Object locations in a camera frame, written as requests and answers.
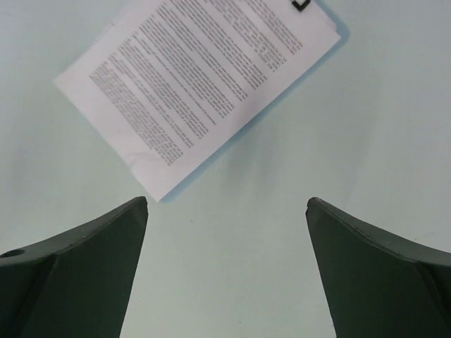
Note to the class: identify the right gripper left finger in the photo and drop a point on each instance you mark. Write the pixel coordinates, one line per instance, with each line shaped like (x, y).
(77, 283)

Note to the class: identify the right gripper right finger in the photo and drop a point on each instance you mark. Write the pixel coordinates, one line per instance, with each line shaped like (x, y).
(378, 284)

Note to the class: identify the white paper sheet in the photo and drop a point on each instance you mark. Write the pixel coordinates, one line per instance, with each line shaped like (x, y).
(170, 82)

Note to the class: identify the metal clipboard clip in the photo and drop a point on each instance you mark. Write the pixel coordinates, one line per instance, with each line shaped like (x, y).
(300, 5)

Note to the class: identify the printed paper sheet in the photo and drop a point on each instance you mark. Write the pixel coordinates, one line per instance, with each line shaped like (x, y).
(327, 16)

